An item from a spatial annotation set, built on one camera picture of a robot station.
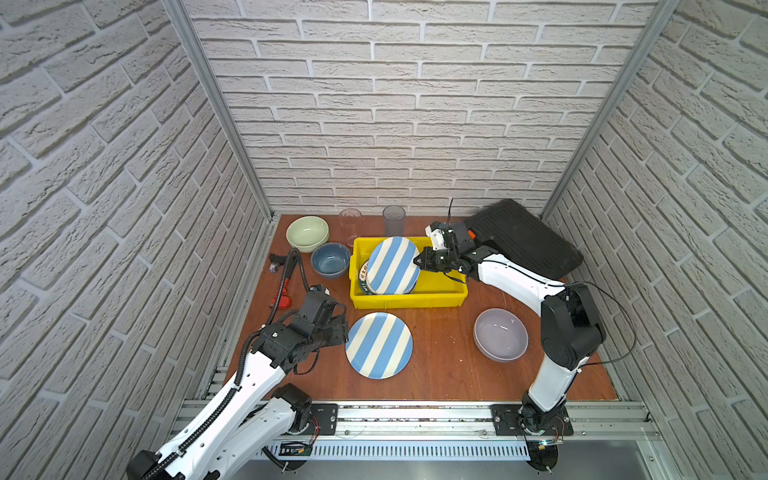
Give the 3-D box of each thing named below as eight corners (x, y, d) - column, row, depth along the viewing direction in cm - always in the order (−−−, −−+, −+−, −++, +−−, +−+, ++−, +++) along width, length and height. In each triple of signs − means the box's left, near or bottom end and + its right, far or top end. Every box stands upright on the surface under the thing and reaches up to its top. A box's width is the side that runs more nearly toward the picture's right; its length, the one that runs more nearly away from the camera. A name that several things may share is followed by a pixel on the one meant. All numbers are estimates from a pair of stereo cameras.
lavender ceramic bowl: (474, 364, 84) (480, 358, 79) (467, 316, 93) (471, 308, 89) (527, 364, 84) (535, 358, 80) (514, 316, 94) (521, 308, 89)
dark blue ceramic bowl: (310, 283, 100) (306, 274, 95) (317, 251, 108) (314, 242, 104) (347, 283, 100) (345, 274, 96) (350, 252, 108) (349, 242, 104)
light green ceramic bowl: (285, 257, 107) (280, 247, 102) (294, 227, 117) (290, 216, 112) (326, 258, 107) (323, 247, 102) (332, 227, 117) (329, 216, 112)
